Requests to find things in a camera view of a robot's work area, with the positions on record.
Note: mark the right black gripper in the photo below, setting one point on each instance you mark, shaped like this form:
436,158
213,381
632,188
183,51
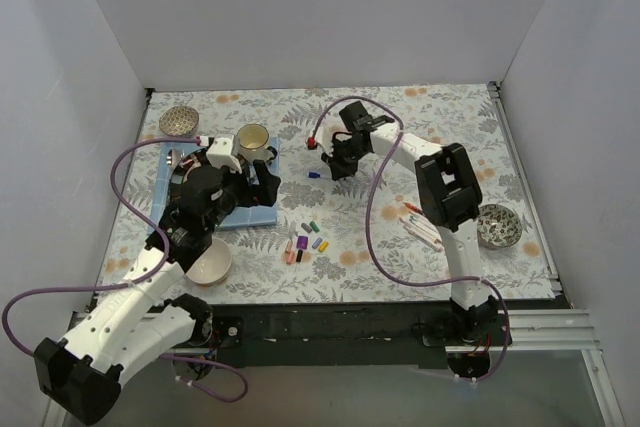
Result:
341,157

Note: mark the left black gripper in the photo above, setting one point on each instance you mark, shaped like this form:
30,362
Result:
251,187

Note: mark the pink pen cap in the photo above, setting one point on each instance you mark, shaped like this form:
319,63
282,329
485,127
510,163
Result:
289,257

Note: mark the yellow cap marker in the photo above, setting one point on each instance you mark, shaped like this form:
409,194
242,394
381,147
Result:
423,226

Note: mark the pink cap marker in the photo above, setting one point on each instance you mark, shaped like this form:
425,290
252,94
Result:
437,250

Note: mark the orange cap marker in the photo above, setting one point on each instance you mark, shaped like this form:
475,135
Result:
435,242

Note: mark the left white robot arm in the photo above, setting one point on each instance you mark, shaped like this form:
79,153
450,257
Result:
85,370

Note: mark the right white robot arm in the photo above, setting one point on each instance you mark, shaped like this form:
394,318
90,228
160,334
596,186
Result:
449,195

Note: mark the blue checkered placemat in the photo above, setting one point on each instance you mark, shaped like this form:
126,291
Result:
259,216

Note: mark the cream mug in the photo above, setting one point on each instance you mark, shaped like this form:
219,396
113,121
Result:
254,144

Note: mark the floral tablecloth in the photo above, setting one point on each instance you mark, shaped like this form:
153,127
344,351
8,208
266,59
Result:
344,272

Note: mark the dark rimmed plate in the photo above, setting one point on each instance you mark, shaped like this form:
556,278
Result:
180,177

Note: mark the plain cream bowl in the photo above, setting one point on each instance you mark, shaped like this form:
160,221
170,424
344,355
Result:
213,265

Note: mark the patterned grey bowl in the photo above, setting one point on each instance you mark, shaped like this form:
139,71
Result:
179,121

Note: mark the floral dark bowl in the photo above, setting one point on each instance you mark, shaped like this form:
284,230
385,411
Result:
498,227

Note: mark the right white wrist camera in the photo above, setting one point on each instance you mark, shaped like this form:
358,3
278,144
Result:
321,139

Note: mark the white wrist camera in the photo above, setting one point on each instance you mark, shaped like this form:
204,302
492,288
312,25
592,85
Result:
321,139
221,151

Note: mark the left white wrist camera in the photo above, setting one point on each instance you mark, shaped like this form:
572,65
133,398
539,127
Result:
221,151

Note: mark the aluminium frame rail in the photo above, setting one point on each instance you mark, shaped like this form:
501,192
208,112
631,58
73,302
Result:
430,325

